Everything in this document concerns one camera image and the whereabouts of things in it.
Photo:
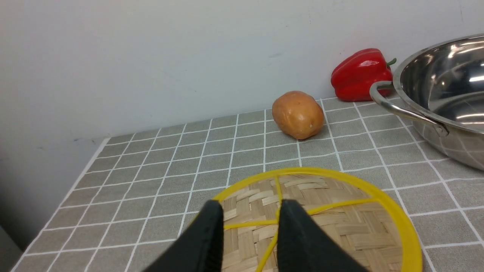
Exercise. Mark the yellow-rimmed woven bamboo lid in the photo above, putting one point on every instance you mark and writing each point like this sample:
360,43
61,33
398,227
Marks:
360,218

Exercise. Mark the red bell pepper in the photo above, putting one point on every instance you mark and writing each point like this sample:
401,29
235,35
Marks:
353,77

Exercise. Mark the stainless steel pot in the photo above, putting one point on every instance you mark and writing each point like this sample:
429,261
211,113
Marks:
441,89

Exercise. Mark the brown potato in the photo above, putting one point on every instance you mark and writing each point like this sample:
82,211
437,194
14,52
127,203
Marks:
298,115

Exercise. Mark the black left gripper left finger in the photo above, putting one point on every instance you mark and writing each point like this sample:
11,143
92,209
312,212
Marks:
200,246

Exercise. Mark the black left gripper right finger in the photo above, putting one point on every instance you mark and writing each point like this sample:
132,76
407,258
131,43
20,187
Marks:
302,246

